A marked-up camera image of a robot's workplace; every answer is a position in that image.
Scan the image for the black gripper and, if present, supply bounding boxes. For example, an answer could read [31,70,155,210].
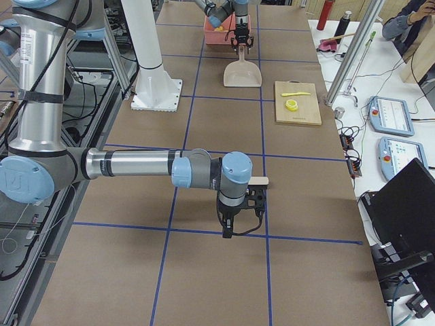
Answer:
[216,188,266,238]
[230,15,254,55]

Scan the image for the yellow toy corn cob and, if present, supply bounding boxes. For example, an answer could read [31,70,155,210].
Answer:
[214,25,227,32]

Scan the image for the beige plastic dustpan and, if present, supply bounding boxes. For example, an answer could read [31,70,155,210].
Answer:
[223,46,262,88]

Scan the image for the beige hand brush black bristles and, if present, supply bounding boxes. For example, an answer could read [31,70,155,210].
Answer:
[248,177,269,189]

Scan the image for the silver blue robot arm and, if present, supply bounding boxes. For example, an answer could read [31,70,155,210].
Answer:
[1,1,266,238]
[194,1,254,53]

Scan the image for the pink plastic bin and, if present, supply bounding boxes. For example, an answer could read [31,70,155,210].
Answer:
[203,14,235,46]

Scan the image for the yellow plastic toy knife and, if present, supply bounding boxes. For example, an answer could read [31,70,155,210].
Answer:
[281,92,311,97]

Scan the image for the yellow toy lemon slices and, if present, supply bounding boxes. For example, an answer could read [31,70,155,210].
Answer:
[285,99,298,111]

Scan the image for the maroon cloth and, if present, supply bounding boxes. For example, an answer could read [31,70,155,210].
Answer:
[317,39,338,53]

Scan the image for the red bottle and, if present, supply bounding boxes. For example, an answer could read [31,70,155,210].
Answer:
[316,0,334,31]

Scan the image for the wooden sticks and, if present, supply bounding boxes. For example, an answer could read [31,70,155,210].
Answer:
[320,33,355,43]

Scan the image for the wooden cutting board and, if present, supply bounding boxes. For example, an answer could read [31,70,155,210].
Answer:
[275,81,321,126]

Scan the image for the black bottle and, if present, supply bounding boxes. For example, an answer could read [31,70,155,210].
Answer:
[334,10,352,44]

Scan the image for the metal grabber pole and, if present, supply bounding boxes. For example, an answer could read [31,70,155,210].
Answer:
[343,30,377,107]

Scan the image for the black power strip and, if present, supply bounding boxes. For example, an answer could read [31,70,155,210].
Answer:
[339,133,362,179]

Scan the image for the seated person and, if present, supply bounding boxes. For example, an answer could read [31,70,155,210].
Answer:
[382,0,434,62]

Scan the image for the far blue teach pendant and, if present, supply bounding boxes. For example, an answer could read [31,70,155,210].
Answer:
[368,96,415,137]

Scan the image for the blue teach pendant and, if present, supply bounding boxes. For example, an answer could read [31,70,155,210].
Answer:
[368,96,415,137]
[379,137,428,181]

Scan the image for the near blue teach pendant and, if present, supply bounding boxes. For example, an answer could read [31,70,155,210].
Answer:
[379,137,428,181]

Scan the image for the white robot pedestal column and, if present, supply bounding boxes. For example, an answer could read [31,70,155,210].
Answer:
[122,0,183,112]

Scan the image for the aluminium frame post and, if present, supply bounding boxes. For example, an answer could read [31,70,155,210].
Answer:
[325,0,385,107]

